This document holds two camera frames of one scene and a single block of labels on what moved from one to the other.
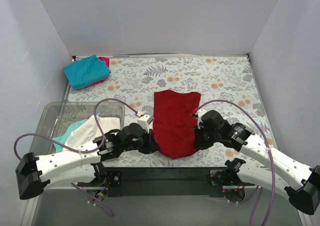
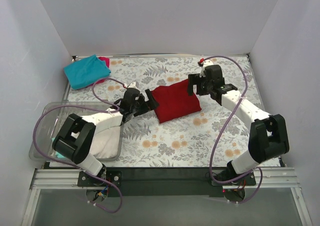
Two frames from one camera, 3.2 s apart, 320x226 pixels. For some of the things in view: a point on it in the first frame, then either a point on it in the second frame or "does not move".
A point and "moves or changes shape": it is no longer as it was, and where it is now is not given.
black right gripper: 198,139 → 195,83
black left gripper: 150,144 → 146,103
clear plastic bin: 55,116 does not move
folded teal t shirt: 86,71 does not move
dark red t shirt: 174,126 moves or changes shape
